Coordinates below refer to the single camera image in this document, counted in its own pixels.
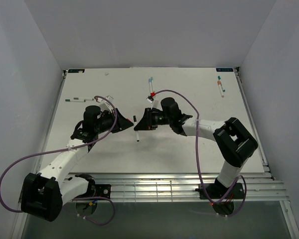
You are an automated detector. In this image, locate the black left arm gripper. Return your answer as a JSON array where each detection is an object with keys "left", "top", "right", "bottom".
[{"left": 95, "top": 108, "right": 134, "bottom": 134}]

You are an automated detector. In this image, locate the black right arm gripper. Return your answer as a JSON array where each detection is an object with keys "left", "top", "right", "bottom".
[{"left": 134, "top": 108, "right": 172, "bottom": 130}]

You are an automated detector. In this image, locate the light green cap marker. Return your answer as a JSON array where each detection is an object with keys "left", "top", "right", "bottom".
[{"left": 150, "top": 77, "right": 155, "bottom": 93}]

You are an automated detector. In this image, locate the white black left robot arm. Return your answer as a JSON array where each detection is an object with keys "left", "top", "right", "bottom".
[{"left": 21, "top": 106, "right": 134, "bottom": 222}]

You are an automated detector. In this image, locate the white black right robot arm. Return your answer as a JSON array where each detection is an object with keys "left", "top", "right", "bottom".
[{"left": 134, "top": 97, "right": 258, "bottom": 199}]

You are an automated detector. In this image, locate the left corner label sticker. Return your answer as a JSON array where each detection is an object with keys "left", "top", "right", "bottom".
[{"left": 67, "top": 69, "right": 85, "bottom": 74}]

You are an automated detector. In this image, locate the corner label sticker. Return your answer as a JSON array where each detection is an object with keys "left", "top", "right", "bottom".
[
  {"left": 67, "top": 69, "right": 85, "bottom": 74},
  {"left": 216, "top": 68, "right": 234, "bottom": 72}
]

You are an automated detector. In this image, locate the orange cap marker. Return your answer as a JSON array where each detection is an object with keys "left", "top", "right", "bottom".
[{"left": 217, "top": 80, "right": 224, "bottom": 98}]

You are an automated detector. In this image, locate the teal cap marker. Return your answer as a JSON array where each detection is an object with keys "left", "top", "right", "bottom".
[{"left": 218, "top": 76, "right": 225, "bottom": 92}]

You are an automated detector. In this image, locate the right corner label sticker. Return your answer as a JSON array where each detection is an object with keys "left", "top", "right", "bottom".
[{"left": 216, "top": 68, "right": 234, "bottom": 72}]

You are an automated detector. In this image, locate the aluminium table frame rail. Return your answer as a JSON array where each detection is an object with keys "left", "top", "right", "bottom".
[{"left": 18, "top": 171, "right": 290, "bottom": 204}]

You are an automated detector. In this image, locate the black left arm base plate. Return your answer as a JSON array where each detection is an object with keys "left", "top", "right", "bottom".
[{"left": 94, "top": 184, "right": 112, "bottom": 199}]

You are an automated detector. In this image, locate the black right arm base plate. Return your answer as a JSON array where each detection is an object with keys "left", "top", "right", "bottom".
[{"left": 195, "top": 183, "right": 244, "bottom": 201}]

